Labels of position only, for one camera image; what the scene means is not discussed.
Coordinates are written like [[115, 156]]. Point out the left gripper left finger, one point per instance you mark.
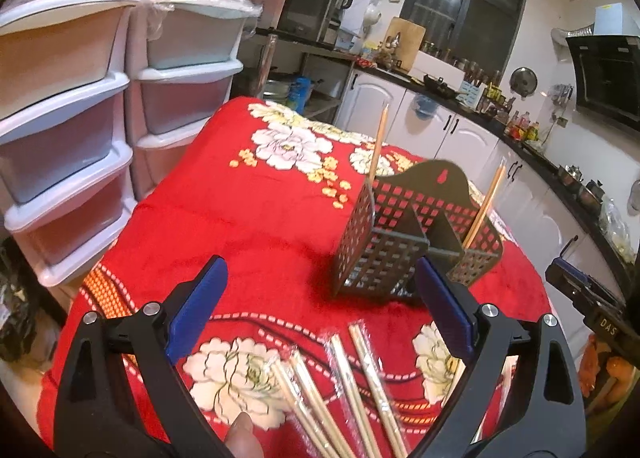
[[95, 412]]

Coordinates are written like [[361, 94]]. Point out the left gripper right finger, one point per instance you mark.
[[542, 416]]

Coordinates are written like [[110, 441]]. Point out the chopstick pair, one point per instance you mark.
[[294, 397], [369, 365], [485, 206], [349, 383], [317, 405], [380, 134]]

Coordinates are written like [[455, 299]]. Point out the left hand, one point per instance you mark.
[[241, 440]]

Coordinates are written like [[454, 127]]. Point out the white base cabinets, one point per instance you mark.
[[542, 216]]

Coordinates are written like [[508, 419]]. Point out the olive perforated utensil holder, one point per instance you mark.
[[424, 211]]

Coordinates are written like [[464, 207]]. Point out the black range hood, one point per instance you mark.
[[607, 78]]

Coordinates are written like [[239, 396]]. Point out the white drawer tower left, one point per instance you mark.
[[66, 192]]

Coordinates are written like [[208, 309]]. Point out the white drawer tower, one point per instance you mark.
[[181, 57], [66, 192]]

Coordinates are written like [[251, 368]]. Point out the red floral tablecloth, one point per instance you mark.
[[271, 192]]

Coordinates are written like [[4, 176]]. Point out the black wok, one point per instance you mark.
[[440, 87]]

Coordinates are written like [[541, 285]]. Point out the wooden cutting board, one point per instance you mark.
[[404, 38]]

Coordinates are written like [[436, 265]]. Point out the white drawer tower right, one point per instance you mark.
[[181, 57]]

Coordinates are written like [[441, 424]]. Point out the blue canister on shelf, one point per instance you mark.
[[299, 93]]

